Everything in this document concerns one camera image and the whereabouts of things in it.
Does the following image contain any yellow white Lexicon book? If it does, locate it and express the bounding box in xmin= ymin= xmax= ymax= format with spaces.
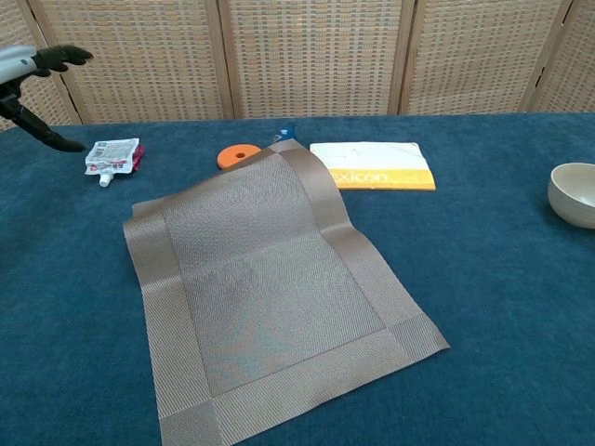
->
xmin=310 ymin=141 xmax=438 ymax=191

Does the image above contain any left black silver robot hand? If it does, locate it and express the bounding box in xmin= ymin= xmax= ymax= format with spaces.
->
xmin=0 ymin=45 xmax=94 ymax=153

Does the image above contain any white bowl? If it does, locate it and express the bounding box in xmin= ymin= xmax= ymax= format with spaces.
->
xmin=547 ymin=162 xmax=595 ymax=230

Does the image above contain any orange disc with hole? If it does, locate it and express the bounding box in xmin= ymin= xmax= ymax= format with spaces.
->
xmin=216 ymin=144 xmax=261 ymax=173

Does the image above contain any beige woven placemat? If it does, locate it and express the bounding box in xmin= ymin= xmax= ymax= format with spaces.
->
xmin=122 ymin=138 xmax=451 ymax=446

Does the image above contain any woven bamboo folding screen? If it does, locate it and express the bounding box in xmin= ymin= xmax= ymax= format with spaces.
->
xmin=0 ymin=0 xmax=595 ymax=132

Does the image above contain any white spout pouch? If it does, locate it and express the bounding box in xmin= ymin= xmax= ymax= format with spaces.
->
xmin=84 ymin=137 xmax=146 ymax=189

